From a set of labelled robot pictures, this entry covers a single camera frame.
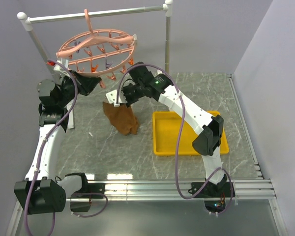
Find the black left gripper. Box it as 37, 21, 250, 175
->
58, 70, 101, 107

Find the brown underwear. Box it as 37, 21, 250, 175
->
103, 102, 139, 135

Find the pink round clip hanger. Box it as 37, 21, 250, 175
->
56, 9, 136, 77

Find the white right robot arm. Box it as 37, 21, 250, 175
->
116, 62, 233, 199

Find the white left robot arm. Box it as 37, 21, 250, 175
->
14, 71, 102, 214

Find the pink clothes peg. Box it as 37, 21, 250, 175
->
100, 73, 117, 89

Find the purple clothes peg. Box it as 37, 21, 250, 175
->
105, 59, 113, 70

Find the orange rim clothes peg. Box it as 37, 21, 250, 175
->
128, 58, 134, 65

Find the yellow plastic tray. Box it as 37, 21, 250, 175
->
152, 110, 230, 157

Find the white clothes peg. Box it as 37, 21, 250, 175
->
133, 34, 138, 46

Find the white metal drying rack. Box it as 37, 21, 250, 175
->
16, 0, 177, 129

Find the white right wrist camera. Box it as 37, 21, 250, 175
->
106, 89, 127, 107

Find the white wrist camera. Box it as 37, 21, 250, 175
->
47, 59, 69, 77
106, 89, 127, 107

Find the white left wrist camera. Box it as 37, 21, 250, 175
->
47, 59, 69, 77

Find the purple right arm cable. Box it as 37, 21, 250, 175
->
115, 63, 234, 217

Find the aluminium rail frame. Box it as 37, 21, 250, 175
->
4, 73, 290, 236

